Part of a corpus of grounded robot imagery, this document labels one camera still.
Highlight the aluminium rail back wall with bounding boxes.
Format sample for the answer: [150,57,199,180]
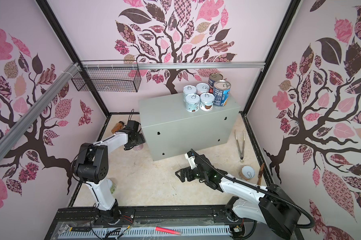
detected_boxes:
[83,62,265,70]

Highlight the black mounting rail base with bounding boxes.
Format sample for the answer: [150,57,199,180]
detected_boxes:
[44,203,304,240]

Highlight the aluminium rail left wall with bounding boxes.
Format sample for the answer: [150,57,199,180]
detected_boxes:
[0,63,80,161]

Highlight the green label can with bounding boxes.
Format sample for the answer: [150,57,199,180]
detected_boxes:
[109,180,116,194]

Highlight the black wire basket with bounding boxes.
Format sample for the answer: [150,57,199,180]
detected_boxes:
[71,61,142,93]

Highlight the pink marker pen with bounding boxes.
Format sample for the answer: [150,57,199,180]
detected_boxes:
[155,227,181,236]

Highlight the metal kitchen tongs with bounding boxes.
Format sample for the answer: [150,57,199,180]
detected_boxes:
[234,130,245,163]

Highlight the pink can white lid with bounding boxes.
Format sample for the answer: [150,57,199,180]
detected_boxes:
[196,83,209,96]

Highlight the la sicilia tomato can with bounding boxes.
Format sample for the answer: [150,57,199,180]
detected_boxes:
[208,74,223,94]

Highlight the grey metal cabinet box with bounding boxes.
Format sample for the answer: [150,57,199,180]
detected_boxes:
[139,94,240,161]

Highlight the teal can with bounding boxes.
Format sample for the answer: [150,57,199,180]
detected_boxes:
[199,93,214,112]
[183,85,197,102]
[185,94,200,113]

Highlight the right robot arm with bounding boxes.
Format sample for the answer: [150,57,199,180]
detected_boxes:
[175,150,315,240]

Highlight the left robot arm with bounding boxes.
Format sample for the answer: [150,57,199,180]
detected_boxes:
[73,120,145,225]

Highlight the wooden handled knife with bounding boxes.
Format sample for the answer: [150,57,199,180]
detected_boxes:
[257,163,264,186]

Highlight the orange label can right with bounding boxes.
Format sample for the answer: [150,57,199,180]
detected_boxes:
[239,166,255,181]

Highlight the white slotted cable duct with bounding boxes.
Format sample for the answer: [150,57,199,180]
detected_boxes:
[57,226,231,240]

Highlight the orange spice jar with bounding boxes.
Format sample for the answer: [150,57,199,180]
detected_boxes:
[111,121,125,134]

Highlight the blue label tall can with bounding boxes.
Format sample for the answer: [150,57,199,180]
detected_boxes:
[213,80,231,107]

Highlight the aluminium rail wall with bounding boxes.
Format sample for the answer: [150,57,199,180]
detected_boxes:
[0,63,80,161]
[83,62,265,70]

